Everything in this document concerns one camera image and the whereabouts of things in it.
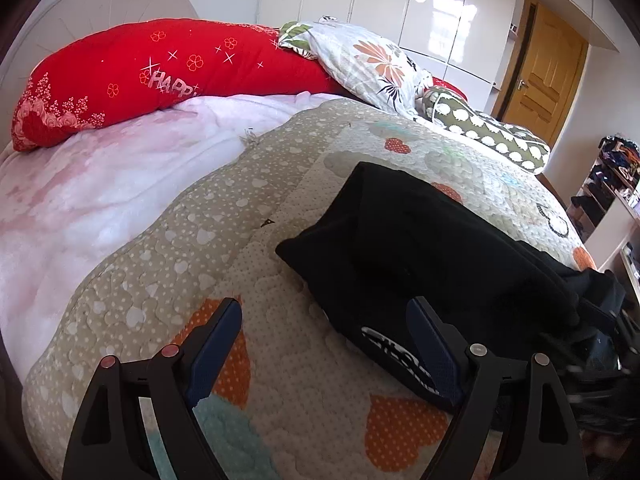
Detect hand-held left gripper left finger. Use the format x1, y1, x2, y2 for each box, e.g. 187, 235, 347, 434
62, 298, 244, 480

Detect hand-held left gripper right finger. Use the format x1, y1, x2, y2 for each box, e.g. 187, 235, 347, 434
405, 296, 589, 480

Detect black pants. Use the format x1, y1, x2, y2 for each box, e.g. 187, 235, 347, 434
275, 161, 631, 416

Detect heart print quilted bedspread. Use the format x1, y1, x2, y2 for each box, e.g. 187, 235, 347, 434
22, 97, 598, 480

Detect pink fleece blanket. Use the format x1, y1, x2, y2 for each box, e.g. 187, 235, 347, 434
0, 92, 346, 376

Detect green white-dotted pillow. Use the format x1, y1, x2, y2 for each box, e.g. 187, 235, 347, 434
417, 85, 551, 175

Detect wooden door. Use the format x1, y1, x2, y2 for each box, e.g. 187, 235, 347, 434
492, 2, 588, 146

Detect red printed pillow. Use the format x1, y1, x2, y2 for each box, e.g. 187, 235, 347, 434
11, 18, 346, 152

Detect white floral quilt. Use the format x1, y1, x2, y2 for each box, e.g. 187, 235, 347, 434
277, 17, 436, 121

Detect glossy white wardrobe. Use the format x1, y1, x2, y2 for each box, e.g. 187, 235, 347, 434
257, 0, 526, 106

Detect white bed headboard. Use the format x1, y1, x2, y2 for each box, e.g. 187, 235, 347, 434
0, 0, 201, 91

